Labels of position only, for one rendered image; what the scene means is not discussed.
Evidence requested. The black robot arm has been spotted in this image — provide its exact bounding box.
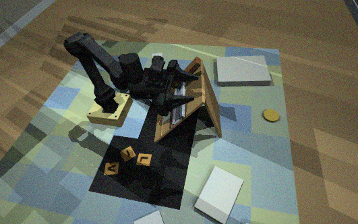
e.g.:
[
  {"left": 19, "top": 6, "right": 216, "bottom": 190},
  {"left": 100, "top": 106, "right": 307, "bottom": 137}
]
[{"left": 63, "top": 32, "right": 165, "bottom": 113}]

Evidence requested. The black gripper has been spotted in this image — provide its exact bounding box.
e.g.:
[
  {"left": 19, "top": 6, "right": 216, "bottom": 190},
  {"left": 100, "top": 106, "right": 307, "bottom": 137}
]
[{"left": 144, "top": 60, "right": 198, "bottom": 117}]

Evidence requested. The yellow round disc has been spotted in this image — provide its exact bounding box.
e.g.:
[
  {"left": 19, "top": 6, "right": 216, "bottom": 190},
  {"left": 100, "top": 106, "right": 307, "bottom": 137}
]
[{"left": 263, "top": 109, "right": 279, "bottom": 122}]

